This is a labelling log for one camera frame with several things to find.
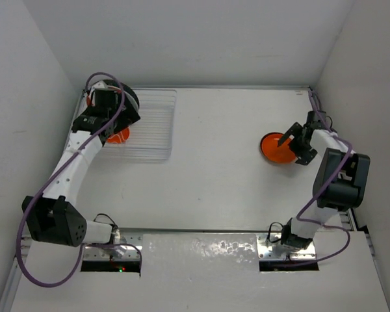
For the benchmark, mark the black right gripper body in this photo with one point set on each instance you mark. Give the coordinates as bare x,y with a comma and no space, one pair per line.
301,149

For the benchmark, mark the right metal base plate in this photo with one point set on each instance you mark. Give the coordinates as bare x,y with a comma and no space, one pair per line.
268,250

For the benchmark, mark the metal base plate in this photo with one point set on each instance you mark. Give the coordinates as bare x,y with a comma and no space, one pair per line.
268,250
129,243

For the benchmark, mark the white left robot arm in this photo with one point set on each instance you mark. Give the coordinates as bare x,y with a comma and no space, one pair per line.
54,218

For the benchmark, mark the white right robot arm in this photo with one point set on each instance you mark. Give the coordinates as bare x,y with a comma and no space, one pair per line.
340,182

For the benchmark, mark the white wire dish rack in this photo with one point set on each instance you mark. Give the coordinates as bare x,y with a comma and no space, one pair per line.
150,139

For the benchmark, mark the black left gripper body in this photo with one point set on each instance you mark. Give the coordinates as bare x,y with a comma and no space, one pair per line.
123,122

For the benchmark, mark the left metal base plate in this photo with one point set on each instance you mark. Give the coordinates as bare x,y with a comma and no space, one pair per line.
129,243

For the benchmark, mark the dark green rimmed plate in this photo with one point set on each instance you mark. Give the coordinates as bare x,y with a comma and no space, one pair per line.
131,99

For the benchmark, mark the orange plastic plate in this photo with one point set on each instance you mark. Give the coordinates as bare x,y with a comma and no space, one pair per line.
272,152
119,137

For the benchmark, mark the orange plastic plate front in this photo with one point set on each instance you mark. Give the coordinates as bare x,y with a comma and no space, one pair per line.
272,152

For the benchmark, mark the red plate with teal flower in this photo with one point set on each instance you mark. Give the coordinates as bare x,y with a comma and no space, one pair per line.
89,98

